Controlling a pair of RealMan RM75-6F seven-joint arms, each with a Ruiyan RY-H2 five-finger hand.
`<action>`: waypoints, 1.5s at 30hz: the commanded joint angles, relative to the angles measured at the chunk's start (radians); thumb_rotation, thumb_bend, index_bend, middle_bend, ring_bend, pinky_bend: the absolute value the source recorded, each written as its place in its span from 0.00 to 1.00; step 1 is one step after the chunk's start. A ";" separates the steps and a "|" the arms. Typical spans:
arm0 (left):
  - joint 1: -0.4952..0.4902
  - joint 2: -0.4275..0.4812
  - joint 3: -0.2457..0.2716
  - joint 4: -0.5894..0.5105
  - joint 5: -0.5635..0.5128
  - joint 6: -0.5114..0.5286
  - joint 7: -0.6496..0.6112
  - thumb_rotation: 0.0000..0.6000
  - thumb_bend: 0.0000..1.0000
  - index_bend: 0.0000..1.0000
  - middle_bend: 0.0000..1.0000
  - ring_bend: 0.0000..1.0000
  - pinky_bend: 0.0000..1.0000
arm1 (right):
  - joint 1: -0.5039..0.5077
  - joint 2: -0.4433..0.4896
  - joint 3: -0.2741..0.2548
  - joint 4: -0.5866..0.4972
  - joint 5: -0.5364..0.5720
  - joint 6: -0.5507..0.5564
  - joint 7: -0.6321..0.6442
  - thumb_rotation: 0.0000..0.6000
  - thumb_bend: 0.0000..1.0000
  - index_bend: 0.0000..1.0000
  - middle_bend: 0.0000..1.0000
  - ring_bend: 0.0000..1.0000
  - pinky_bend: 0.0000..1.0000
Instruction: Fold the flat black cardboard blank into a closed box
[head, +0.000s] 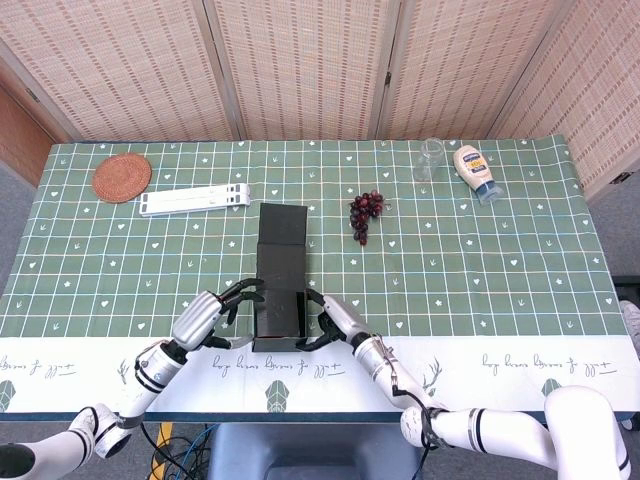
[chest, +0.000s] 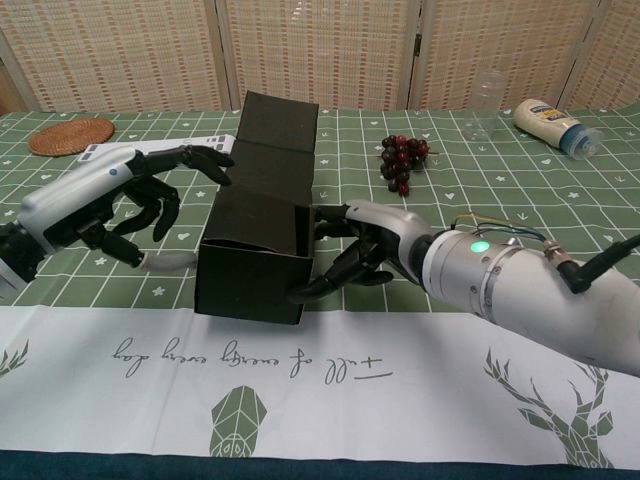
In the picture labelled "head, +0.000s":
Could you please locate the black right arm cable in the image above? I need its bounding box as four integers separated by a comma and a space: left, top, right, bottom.
390, 384, 436, 480

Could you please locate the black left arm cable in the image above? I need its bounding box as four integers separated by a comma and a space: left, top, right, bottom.
139, 422, 166, 476

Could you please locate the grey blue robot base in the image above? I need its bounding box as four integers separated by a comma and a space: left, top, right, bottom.
207, 423, 423, 480

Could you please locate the woven bamboo folding screen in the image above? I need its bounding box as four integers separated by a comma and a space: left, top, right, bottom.
0, 0, 640, 201

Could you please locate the mayonnaise squeeze bottle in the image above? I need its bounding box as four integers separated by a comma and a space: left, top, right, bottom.
452, 144, 505, 206

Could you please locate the bunch of dark red grapes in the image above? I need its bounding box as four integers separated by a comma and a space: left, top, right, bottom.
348, 189, 387, 246

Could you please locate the white folding stand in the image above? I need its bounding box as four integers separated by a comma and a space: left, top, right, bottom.
139, 183, 252, 217

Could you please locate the green checked deer tablecloth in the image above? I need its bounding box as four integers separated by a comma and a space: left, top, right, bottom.
0, 134, 634, 416

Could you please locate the tangle of floor cables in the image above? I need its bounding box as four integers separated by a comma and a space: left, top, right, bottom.
149, 423, 216, 480

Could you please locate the grey pink fabric item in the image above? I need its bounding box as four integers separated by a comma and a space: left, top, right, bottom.
619, 299, 640, 351

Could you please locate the round woven rattan coaster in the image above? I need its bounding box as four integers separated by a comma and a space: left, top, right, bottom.
91, 153, 153, 204

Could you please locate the clear plastic cup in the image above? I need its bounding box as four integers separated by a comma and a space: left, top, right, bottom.
412, 138, 445, 183

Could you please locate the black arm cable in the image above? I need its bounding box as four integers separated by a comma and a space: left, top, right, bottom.
139, 422, 166, 476
390, 384, 436, 480

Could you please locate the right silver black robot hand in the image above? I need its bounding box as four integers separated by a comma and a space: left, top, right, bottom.
295, 288, 374, 352

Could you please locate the brown wooden panel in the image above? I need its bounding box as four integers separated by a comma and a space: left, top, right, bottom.
0, 84, 56, 187

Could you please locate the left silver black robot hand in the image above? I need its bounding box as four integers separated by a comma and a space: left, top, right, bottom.
172, 278, 266, 352

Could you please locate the black cardboard box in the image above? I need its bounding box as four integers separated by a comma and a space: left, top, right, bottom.
251, 202, 309, 354

